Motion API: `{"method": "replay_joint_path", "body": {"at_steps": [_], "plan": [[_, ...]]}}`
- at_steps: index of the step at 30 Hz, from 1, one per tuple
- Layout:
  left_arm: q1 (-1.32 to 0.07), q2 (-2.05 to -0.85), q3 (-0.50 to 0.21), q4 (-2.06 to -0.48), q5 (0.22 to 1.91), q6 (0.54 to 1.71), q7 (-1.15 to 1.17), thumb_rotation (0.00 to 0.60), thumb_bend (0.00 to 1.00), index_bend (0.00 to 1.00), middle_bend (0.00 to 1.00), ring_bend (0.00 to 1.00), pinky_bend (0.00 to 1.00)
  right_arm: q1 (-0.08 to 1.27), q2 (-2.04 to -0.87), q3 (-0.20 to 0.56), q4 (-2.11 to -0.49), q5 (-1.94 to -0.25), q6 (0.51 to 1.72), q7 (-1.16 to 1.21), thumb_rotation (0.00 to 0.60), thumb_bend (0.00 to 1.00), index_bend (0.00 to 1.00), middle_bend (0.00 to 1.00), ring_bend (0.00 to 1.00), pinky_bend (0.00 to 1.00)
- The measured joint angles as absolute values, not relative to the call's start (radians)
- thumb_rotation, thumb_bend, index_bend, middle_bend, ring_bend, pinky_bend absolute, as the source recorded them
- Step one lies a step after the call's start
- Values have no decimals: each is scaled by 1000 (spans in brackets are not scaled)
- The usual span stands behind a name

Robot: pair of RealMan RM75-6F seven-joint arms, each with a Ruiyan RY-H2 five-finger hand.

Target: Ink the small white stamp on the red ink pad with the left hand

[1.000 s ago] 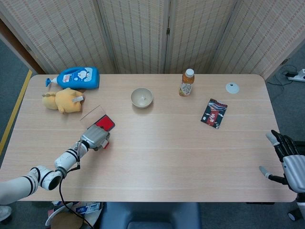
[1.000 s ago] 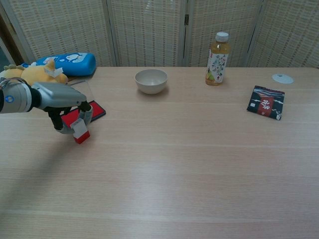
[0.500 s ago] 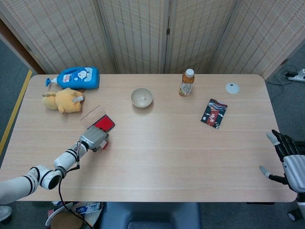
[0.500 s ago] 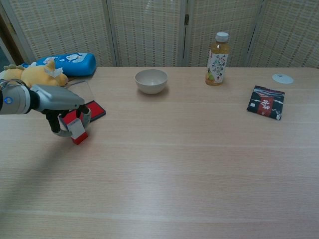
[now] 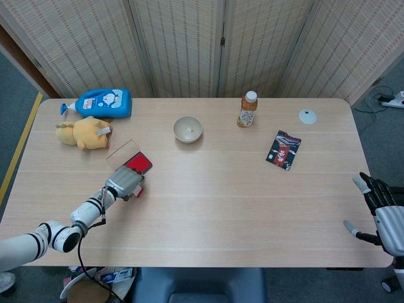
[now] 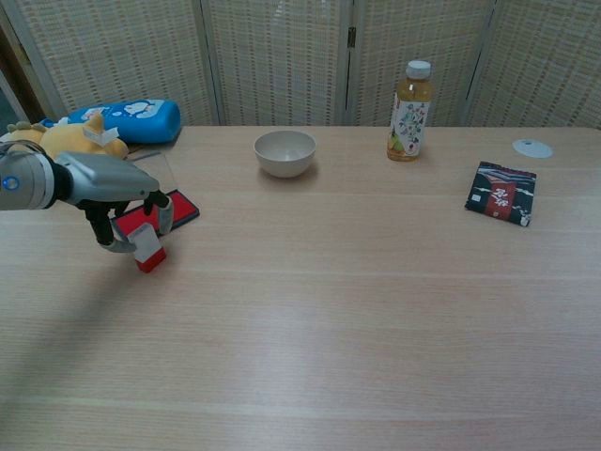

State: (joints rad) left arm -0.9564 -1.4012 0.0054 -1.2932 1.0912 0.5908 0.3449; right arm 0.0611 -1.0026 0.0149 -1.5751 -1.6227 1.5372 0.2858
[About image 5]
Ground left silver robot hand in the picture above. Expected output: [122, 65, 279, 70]
[105, 166, 148, 203]

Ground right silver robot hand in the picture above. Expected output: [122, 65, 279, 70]
[343, 172, 404, 256]

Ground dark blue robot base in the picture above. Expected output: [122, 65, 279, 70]
[131, 267, 268, 303]

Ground red ink pad case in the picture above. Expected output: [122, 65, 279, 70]
[106, 138, 153, 176]

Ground white caster wheel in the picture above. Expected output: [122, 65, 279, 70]
[381, 277, 399, 293]

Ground yellow plush toy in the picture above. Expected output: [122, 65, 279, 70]
[55, 116, 113, 152]

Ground beige bowl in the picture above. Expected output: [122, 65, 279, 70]
[172, 116, 203, 145]

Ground blue detergent pump bottle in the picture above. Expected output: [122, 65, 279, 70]
[60, 88, 133, 119]

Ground cardboard box of clutter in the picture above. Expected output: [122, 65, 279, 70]
[62, 266, 138, 300]

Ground yellow floor tape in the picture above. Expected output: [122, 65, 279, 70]
[0, 92, 44, 206]

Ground white plate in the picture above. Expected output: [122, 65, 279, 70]
[59, 268, 97, 299]

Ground white power strip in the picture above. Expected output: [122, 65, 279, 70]
[381, 91, 404, 109]

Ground dark snack packet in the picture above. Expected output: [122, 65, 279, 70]
[265, 130, 302, 172]

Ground white round disc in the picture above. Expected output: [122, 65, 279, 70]
[299, 108, 318, 124]

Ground tea bottle with white cap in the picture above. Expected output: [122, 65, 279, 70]
[237, 90, 259, 128]

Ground bamboo folding screen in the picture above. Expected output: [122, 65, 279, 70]
[0, 0, 404, 107]

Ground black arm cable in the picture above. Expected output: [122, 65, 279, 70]
[77, 187, 126, 303]

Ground black floor cable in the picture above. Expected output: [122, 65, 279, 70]
[353, 85, 395, 121]

